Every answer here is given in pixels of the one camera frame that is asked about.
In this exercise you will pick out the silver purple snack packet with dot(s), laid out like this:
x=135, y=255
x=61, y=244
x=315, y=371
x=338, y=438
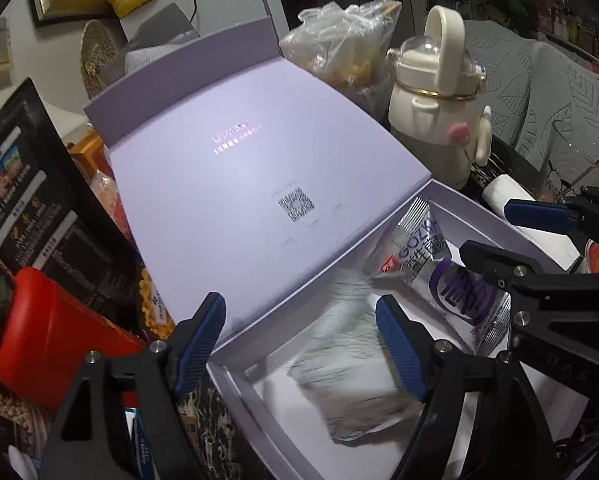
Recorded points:
x=444, y=280

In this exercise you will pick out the cream cartoon water bottle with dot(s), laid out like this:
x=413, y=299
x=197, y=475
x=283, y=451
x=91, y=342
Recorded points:
x=429, y=120

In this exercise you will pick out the grey plastic bag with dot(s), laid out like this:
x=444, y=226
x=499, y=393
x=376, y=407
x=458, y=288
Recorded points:
x=164, y=30

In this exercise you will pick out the grey leaf-pattern chair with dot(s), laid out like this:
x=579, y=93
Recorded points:
x=539, y=90

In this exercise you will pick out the white printed soft packet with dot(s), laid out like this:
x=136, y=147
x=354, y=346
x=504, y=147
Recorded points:
x=349, y=360

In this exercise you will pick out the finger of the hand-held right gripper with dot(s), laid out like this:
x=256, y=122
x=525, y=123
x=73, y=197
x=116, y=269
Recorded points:
x=529, y=280
x=539, y=214

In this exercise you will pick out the lavender gift box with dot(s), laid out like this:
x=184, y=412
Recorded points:
x=219, y=175

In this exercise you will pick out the clear plastic food bag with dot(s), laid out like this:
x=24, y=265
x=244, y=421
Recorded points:
x=339, y=45

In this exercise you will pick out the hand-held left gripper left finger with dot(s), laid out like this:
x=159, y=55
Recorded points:
x=199, y=342

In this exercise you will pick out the woven straw fan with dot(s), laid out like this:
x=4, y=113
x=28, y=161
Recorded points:
x=96, y=55

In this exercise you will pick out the white paper roll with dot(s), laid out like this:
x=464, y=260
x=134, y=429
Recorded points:
x=499, y=190

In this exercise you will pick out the glass mug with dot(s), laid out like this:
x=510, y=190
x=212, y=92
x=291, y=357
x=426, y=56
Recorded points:
x=584, y=160

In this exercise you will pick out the red plastic container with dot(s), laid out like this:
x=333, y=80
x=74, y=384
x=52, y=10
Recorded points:
x=54, y=340

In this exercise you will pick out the black printed pouch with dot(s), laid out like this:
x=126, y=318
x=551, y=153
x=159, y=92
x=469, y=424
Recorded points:
x=44, y=210

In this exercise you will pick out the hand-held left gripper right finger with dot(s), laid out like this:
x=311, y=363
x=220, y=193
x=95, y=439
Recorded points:
x=399, y=345

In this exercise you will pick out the yellow corn snack packet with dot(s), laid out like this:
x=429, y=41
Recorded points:
x=154, y=305

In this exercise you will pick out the white fridge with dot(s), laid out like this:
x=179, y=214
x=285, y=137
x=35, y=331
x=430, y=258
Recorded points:
x=224, y=0

